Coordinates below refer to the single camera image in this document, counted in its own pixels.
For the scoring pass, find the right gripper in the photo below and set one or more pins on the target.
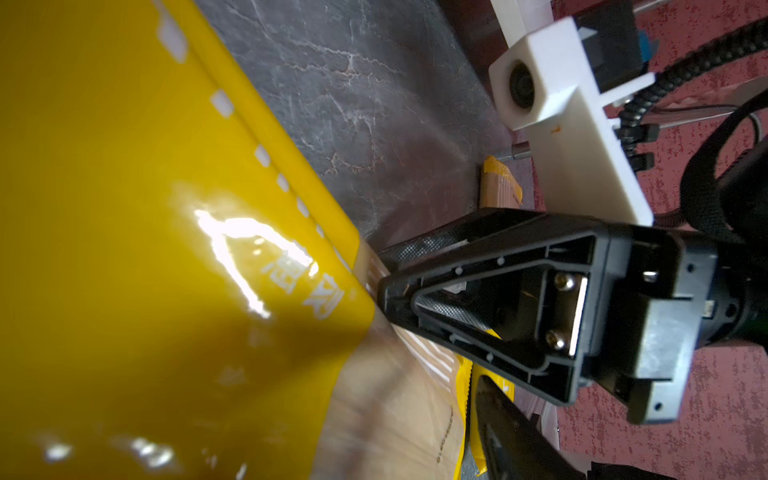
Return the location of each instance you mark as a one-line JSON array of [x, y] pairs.
[[529, 310]]

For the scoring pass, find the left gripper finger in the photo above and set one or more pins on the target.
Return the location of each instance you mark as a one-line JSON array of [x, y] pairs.
[[512, 446]]

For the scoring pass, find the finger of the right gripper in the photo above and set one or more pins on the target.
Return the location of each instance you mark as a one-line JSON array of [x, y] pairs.
[[488, 230]]

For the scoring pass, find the yellow spaghetti bag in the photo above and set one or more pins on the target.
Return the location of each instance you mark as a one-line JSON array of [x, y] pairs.
[[498, 187], [190, 192]]

